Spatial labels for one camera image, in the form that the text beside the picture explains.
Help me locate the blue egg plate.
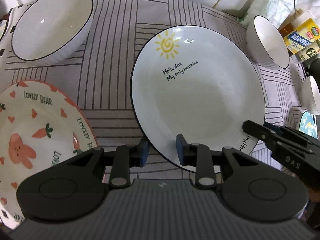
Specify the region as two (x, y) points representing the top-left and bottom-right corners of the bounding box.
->
(296, 111), (318, 139)

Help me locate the white sun plate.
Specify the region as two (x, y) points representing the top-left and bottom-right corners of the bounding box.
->
(131, 25), (265, 166)

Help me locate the pink bear carrot plate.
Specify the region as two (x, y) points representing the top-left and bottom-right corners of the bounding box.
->
(1, 81), (97, 229)

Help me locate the white ribbed bowl right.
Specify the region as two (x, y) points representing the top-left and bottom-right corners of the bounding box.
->
(299, 76), (320, 115)

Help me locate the white ribbed bowl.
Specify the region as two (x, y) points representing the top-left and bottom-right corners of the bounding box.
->
(11, 0), (94, 66)
(299, 76), (320, 115)
(246, 15), (290, 69)

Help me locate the striped white table mat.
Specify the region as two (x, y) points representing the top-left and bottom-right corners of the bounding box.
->
(1, 0), (305, 180)

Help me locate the clear vinegar bottle yellow cap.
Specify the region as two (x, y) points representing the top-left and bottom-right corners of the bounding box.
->
(291, 40), (320, 64)

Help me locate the yellow label cooking wine bottle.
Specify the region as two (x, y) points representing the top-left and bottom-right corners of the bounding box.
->
(279, 18), (319, 56)

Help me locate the white ribbed bowl centre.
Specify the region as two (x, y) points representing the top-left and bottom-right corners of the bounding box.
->
(246, 15), (290, 69)

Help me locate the white ribbed bowl left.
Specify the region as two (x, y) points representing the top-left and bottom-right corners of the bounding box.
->
(11, 0), (94, 66)

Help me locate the white plastic bag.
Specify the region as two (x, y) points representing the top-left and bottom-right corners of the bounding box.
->
(239, 0), (294, 28)

